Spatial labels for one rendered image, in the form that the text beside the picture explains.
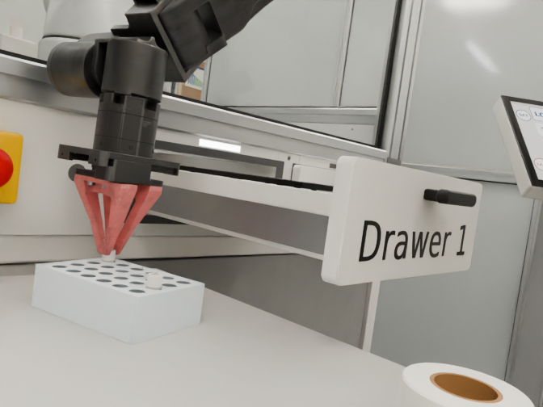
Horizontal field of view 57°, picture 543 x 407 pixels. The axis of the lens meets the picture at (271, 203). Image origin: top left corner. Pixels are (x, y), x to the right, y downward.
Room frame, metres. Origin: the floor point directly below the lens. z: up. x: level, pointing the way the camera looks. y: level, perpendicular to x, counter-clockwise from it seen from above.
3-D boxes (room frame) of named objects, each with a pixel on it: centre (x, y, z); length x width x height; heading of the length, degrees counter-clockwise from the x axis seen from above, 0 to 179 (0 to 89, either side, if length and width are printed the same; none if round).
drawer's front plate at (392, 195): (0.52, -0.15, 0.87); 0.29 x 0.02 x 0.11; 137
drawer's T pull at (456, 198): (0.51, -0.17, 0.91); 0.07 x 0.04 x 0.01; 137
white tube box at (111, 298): (0.44, 0.12, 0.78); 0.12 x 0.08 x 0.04; 61
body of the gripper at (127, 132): (0.49, 0.15, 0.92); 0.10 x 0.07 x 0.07; 150
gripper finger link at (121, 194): (0.49, 0.15, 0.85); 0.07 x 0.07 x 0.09; 60
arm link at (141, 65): (0.49, 0.15, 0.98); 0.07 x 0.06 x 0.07; 59
